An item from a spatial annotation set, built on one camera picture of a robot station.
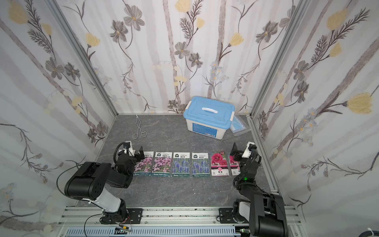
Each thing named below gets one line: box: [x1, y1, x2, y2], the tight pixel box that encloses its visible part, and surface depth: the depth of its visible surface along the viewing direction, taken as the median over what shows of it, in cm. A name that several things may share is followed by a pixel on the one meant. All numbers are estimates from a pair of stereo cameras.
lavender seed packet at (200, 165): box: [191, 152, 211, 178], surface depth 95 cm
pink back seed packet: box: [210, 151, 230, 177], surface depth 95 cm
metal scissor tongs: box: [132, 114, 148, 140], surface depth 111 cm
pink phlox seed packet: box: [151, 151, 173, 178], surface depth 94 cm
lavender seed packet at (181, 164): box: [171, 152, 190, 178], surface depth 95 cm
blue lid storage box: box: [183, 96, 235, 140], surface depth 100 cm
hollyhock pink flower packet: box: [228, 154, 241, 176], surface depth 92 cm
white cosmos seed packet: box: [133, 151, 155, 177], surface depth 92 cm
